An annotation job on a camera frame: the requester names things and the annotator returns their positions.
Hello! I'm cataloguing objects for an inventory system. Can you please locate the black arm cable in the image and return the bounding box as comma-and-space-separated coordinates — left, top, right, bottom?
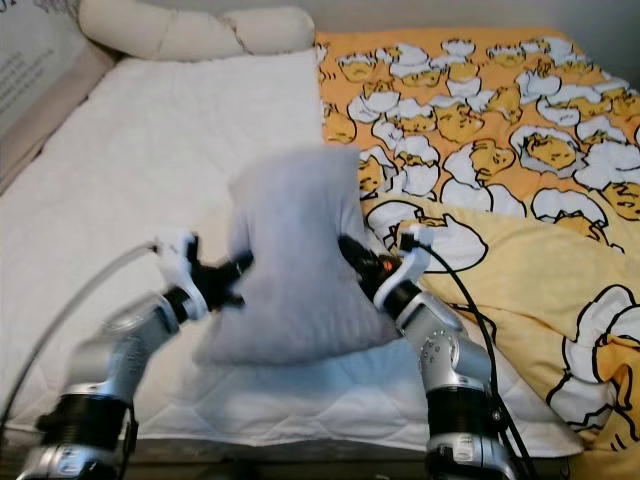
404, 237, 543, 480
0, 240, 167, 443

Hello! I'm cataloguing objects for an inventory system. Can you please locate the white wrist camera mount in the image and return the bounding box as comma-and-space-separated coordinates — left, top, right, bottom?
154, 229, 207, 302
374, 224, 437, 307

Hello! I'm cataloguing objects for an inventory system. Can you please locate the white quilted mattress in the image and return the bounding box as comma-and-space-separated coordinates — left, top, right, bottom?
0, 50, 587, 458

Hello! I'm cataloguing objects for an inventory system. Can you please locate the grey plush pillow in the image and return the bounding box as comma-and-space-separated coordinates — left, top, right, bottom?
194, 146, 402, 367

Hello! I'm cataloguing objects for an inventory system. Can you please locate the yellow cartoon egg print blanket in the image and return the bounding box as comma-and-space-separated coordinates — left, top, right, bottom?
314, 27, 640, 480

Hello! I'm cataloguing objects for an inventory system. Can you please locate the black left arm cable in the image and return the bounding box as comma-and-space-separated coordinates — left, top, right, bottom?
0, 240, 167, 443

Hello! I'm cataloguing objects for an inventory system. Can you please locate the cream long bolster pillow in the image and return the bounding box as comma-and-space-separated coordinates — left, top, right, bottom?
77, 0, 317, 64

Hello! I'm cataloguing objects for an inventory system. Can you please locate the grey bed base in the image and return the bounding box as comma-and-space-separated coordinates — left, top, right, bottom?
0, 420, 586, 480

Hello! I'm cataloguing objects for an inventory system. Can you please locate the beige padded headboard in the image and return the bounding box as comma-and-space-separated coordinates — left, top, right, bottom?
0, 40, 117, 193

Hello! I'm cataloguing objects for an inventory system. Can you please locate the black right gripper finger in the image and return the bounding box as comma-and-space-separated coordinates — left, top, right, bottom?
336, 234, 379, 283

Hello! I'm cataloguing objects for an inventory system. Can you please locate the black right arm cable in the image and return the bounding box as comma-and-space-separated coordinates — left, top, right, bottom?
404, 237, 543, 480

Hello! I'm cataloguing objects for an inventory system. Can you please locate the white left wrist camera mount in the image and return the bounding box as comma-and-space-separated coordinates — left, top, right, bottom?
154, 229, 207, 302

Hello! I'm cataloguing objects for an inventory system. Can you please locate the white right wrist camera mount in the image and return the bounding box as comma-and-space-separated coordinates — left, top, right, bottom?
374, 224, 437, 307

